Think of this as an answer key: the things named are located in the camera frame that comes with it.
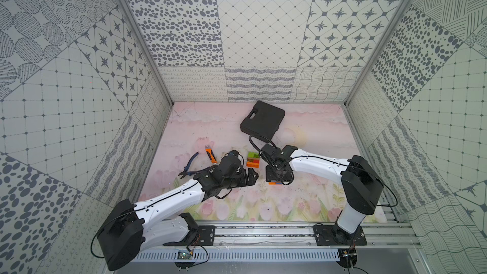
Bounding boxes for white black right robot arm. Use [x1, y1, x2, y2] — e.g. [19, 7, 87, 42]
[258, 144, 384, 237]

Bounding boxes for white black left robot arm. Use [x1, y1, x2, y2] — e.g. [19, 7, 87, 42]
[93, 150, 259, 271]

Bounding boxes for black plastic carrying case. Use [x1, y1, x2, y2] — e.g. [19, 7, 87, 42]
[240, 100, 285, 140]

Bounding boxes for left controller board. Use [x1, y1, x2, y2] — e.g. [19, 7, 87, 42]
[175, 251, 195, 270]

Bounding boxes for controller board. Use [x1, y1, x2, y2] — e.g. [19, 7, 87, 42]
[175, 251, 195, 270]
[337, 249, 358, 270]

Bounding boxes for right controller board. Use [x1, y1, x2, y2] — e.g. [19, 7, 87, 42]
[337, 249, 358, 270]

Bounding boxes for orange handled tool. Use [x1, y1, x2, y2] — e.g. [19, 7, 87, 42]
[205, 145, 218, 164]

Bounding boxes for blue handled pliers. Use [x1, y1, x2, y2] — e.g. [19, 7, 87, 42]
[177, 152, 210, 179]

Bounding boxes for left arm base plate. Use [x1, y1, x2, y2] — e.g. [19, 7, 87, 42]
[163, 225, 216, 247]

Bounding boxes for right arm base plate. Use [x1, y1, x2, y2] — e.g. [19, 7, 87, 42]
[313, 223, 367, 247]

